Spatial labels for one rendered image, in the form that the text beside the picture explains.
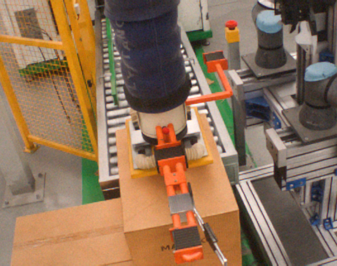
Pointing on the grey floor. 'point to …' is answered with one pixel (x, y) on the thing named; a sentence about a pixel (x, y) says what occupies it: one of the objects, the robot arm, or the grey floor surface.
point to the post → (232, 38)
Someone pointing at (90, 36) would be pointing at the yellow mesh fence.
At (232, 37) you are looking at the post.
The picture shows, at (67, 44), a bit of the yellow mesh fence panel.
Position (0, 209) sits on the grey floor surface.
